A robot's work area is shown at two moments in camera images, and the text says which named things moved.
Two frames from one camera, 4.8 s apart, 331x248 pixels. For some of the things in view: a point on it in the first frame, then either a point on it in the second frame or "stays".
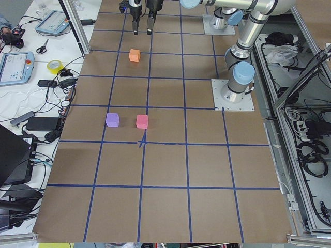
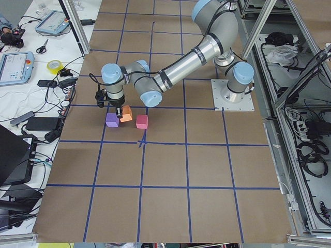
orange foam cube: x=134 y=55 → x=127 y=113
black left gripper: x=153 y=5 → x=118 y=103
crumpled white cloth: x=282 y=55 stays
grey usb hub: x=23 y=118 stays
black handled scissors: x=42 y=49 stays
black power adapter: x=87 y=22 stays
